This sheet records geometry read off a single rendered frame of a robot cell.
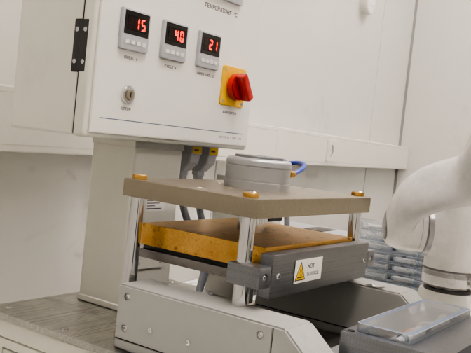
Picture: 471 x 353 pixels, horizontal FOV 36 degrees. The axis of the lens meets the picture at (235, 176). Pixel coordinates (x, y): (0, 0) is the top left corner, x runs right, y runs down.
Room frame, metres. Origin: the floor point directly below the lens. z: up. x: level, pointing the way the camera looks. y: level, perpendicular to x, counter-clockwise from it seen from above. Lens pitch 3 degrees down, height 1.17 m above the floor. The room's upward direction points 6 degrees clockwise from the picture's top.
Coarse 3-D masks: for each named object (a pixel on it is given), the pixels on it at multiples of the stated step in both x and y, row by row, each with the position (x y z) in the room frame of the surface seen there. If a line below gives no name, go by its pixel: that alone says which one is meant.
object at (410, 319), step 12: (420, 300) 0.82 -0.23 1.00; (432, 300) 0.83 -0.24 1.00; (396, 312) 0.74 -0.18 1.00; (408, 312) 0.75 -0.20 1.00; (420, 312) 0.75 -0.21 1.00; (432, 312) 0.76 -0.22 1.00; (444, 312) 0.77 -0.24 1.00; (456, 312) 0.77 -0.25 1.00; (372, 324) 0.68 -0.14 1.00; (384, 324) 0.68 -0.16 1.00; (396, 324) 0.69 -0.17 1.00; (408, 324) 0.69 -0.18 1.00; (420, 324) 0.70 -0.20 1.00; (432, 324) 0.70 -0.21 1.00
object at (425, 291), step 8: (424, 288) 1.15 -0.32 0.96; (432, 288) 1.13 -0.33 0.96; (424, 296) 1.15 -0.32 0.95; (432, 296) 1.14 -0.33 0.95; (440, 296) 1.13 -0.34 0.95; (448, 296) 1.13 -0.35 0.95; (456, 296) 1.12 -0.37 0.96; (464, 296) 1.12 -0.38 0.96; (456, 304) 1.12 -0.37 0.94; (464, 304) 1.12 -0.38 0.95
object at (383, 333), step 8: (408, 304) 0.79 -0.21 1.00; (384, 312) 0.74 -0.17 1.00; (464, 312) 0.81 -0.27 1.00; (448, 320) 0.73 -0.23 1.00; (456, 320) 0.76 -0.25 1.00; (360, 328) 0.68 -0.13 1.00; (368, 328) 0.67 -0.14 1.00; (376, 328) 0.67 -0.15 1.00; (432, 328) 0.70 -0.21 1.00; (440, 328) 0.72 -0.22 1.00; (376, 336) 0.67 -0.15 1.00; (384, 336) 0.66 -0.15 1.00; (392, 336) 0.66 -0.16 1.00; (400, 336) 0.65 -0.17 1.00; (408, 336) 0.65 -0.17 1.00; (416, 336) 0.66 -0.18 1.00; (424, 336) 0.68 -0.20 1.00; (408, 344) 0.65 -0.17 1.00
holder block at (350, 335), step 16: (464, 320) 0.78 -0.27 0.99; (352, 336) 0.67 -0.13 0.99; (368, 336) 0.67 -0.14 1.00; (432, 336) 0.69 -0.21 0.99; (448, 336) 0.70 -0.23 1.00; (464, 336) 0.71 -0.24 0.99; (352, 352) 0.67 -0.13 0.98; (368, 352) 0.66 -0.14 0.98; (384, 352) 0.65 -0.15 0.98; (400, 352) 0.65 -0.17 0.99; (416, 352) 0.64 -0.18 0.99; (432, 352) 0.64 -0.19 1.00; (448, 352) 0.64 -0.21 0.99; (464, 352) 0.66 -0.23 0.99
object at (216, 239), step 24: (240, 216) 0.85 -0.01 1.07; (144, 240) 0.82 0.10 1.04; (168, 240) 0.80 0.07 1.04; (192, 240) 0.78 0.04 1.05; (216, 240) 0.77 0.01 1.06; (264, 240) 0.78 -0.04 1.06; (288, 240) 0.80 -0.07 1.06; (312, 240) 0.83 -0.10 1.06; (336, 240) 0.86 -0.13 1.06; (192, 264) 0.78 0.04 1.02; (216, 264) 0.77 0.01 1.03
